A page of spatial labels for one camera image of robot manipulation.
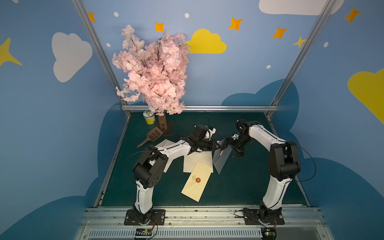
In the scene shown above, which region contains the grey envelope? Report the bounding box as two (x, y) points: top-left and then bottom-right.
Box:
(213, 144), (233, 174)

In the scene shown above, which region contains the cream paper sheet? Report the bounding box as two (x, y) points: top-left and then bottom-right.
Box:
(183, 152), (214, 173)

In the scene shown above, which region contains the yellow envelope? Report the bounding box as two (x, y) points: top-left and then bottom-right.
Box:
(181, 162), (213, 202)

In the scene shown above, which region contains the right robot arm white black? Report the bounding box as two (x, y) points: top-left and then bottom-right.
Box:
(229, 120), (301, 223)

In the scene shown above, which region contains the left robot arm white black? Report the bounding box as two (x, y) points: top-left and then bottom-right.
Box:
(128, 124), (219, 225)

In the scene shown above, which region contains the white paper sheet left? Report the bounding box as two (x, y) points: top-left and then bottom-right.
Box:
(155, 139), (175, 173)

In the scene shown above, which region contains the brown slotted scoop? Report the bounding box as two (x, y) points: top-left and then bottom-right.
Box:
(137, 127), (163, 148)

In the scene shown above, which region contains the yellow green tin can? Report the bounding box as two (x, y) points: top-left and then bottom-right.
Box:
(143, 110), (156, 125)

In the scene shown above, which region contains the pink cherry blossom tree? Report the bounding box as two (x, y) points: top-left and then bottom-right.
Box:
(112, 25), (190, 117)

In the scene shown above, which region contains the back horizontal aluminium bar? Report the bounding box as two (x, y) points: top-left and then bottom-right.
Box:
(121, 104), (279, 112)

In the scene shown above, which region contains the right small circuit board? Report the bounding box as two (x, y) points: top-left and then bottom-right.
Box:
(261, 228), (277, 240)

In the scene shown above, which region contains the small circuit board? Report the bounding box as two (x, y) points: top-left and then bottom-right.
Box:
(134, 228), (154, 240)
(261, 228), (277, 240)

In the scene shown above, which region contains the left small circuit board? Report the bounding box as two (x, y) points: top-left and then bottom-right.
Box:
(134, 228), (154, 240)

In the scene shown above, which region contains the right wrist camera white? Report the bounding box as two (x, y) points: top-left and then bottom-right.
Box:
(232, 134), (240, 141)

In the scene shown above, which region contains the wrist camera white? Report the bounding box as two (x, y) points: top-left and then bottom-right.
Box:
(232, 134), (240, 141)
(206, 128), (216, 140)

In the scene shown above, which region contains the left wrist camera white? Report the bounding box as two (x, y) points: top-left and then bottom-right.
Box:
(206, 128), (216, 140)

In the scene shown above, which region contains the right aluminium frame post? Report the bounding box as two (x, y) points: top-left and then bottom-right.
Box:
(266, 0), (337, 120)

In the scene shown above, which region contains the aluminium frame post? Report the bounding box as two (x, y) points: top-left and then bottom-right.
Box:
(266, 0), (337, 120)
(71, 0), (132, 118)

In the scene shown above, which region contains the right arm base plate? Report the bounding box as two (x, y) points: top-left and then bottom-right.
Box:
(242, 208), (285, 225)

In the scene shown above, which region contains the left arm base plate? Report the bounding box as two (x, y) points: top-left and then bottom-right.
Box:
(124, 209), (166, 226)

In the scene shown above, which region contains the aluminium rail base frame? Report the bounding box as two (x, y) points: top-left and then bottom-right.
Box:
(75, 205), (334, 240)

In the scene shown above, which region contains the left aluminium frame post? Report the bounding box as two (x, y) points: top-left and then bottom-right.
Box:
(71, 0), (132, 118)

